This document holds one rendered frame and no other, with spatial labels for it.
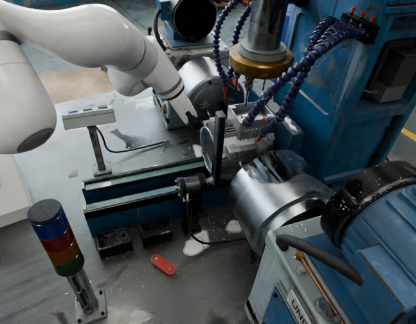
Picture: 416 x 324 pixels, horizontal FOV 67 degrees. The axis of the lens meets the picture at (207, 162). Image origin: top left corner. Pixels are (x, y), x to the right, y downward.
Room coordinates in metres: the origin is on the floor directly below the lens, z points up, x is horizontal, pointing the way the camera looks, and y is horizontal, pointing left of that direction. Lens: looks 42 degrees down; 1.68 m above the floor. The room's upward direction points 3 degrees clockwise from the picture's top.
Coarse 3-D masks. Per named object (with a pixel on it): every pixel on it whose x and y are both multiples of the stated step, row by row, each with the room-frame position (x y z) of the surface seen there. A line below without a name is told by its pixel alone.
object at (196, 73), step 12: (192, 60) 1.17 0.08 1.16; (204, 60) 1.16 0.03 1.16; (180, 72) 1.14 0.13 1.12; (192, 72) 1.09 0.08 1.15; (204, 72) 1.07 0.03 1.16; (216, 72) 1.07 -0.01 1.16; (192, 84) 1.03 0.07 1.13; (204, 84) 1.02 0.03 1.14; (216, 84) 1.03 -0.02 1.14; (228, 84) 1.05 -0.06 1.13; (192, 96) 1.00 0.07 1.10; (204, 96) 1.01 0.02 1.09; (216, 96) 1.03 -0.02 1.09; (228, 96) 1.05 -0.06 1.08; (240, 96) 1.07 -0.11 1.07; (204, 108) 0.98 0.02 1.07; (216, 108) 1.03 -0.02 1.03
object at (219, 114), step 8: (216, 112) 0.67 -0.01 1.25; (216, 120) 0.66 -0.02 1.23; (224, 120) 0.65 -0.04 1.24; (216, 128) 0.66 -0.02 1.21; (224, 128) 0.65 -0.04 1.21; (216, 136) 0.66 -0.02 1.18; (216, 144) 0.65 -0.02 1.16; (216, 152) 0.65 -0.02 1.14; (216, 160) 0.65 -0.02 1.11; (216, 168) 0.65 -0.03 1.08; (216, 176) 0.65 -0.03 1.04; (216, 184) 0.65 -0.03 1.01
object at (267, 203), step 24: (264, 168) 0.58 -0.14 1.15; (288, 168) 0.57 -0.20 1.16; (312, 168) 0.61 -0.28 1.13; (240, 192) 0.55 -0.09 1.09; (264, 192) 0.51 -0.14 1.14; (288, 192) 0.49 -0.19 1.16; (312, 192) 0.49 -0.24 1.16; (240, 216) 0.51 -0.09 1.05; (264, 216) 0.46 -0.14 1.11; (288, 216) 0.44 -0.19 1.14; (312, 216) 0.46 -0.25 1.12; (264, 240) 0.42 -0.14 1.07
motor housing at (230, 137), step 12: (228, 120) 0.85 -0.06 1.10; (204, 132) 0.87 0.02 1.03; (228, 132) 0.79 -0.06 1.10; (204, 144) 0.87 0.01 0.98; (228, 144) 0.77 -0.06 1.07; (240, 144) 0.78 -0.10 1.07; (252, 144) 0.78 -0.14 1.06; (204, 156) 0.84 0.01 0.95; (240, 156) 0.75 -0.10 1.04; (252, 156) 0.76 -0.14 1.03; (228, 168) 0.73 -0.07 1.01; (240, 168) 0.75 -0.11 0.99
